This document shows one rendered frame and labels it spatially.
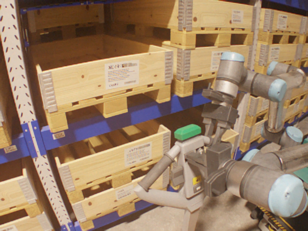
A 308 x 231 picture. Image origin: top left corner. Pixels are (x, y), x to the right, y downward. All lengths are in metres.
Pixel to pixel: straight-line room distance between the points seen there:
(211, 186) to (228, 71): 0.43
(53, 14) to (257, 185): 2.23
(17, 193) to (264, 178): 1.30
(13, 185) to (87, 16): 1.77
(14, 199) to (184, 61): 1.39
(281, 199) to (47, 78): 1.05
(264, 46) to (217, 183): 1.84
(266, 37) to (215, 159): 1.79
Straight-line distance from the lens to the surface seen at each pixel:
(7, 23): 1.16
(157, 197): 0.71
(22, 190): 1.44
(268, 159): 0.68
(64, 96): 1.18
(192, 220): 0.92
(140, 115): 1.48
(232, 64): 0.81
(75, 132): 1.35
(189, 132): 0.70
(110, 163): 1.46
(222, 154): 0.58
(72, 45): 2.35
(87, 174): 1.45
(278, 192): 0.48
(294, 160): 0.77
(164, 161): 0.68
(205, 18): 1.55
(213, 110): 0.80
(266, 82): 0.87
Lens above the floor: 1.78
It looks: 27 degrees down
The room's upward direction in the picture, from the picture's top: straight up
